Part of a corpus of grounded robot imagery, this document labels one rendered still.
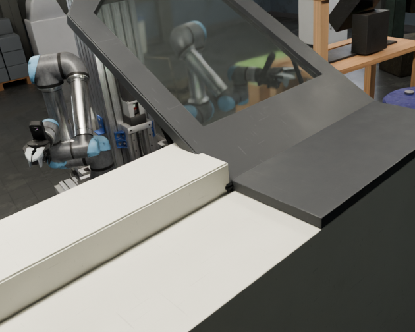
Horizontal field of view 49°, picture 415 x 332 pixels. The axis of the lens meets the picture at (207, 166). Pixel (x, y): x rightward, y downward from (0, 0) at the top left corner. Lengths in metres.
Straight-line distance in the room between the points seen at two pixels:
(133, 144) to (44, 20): 6.78
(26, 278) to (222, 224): 0.43
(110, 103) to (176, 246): 1.43
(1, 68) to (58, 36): 1.16
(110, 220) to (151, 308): 0.22
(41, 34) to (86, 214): 8.01
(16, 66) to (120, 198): 7.84
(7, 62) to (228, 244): 7.99
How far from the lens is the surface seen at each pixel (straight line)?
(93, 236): 0.97
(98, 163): 2.19
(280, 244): 0.98
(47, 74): 2.07
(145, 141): 2.38
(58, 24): 9.01
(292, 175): 1.17
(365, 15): 4.58
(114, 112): 2.35
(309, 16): 8.77
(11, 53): 8.78
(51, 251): 0.95
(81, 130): 1.92
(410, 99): 3.44
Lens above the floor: 2.07
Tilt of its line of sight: 27 degrees down
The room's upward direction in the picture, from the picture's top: 7 degrees counter-clockwise
